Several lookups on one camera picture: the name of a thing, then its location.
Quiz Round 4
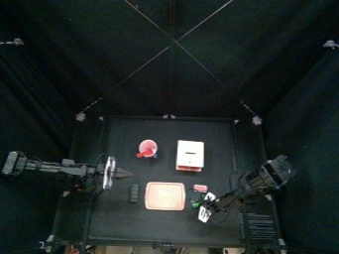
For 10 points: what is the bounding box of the dark rectangular block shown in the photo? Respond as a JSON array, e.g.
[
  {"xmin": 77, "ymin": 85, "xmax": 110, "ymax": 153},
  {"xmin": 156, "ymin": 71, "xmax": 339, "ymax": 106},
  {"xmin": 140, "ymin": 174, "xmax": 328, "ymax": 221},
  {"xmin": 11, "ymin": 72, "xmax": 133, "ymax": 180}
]
[{"xmin": 128, "ymin": 184, "xmax": 140, "ymax": 203}]

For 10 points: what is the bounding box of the printed label sheet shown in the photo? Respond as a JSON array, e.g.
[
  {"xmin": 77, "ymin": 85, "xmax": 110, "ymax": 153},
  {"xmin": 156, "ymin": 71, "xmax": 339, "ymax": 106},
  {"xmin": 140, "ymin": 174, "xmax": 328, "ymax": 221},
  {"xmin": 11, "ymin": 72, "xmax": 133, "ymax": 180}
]
[{"xmin": 241, "ymin": 211, "xmax": 277, "ymax": 243}]

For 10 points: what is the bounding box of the white box with red base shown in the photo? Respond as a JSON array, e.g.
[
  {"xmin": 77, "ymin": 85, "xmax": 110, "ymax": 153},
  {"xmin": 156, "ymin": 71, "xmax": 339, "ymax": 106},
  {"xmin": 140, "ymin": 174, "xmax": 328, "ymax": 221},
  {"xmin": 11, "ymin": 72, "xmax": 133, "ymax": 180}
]
[{"xmin": 174, "ymin": 139, "xmax": 206, "ymax": 174}]

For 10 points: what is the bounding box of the thin diagonal cord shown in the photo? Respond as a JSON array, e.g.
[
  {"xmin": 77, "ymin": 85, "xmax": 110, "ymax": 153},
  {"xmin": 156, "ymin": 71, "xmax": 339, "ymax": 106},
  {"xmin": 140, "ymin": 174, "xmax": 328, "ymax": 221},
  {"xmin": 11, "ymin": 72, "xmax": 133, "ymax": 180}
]
[
  {"xmin": 121, "ymin": 0, "xmax": 258, "ymax": 117},
  {"xmin": 81, "ymin": 0, "xmax": 234, "ymax": 115}
]

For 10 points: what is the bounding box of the pink square plate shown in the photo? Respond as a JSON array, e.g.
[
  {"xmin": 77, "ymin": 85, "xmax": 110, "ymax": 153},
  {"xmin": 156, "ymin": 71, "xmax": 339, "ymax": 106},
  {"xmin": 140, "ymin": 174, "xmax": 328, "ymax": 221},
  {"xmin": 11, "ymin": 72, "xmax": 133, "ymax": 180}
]
[{"xmin": 142, "ymin": 181, "xmax": 186, "ymax": 212}]

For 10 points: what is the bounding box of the red and pink toy cup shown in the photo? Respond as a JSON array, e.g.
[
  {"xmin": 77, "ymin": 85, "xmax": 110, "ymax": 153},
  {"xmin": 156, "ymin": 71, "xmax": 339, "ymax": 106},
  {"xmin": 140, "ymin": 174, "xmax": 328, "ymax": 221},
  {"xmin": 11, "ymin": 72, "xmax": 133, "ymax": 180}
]
[{"xmin": 134, "ymin": 139, "xmax": 160, "ymax": 160}]

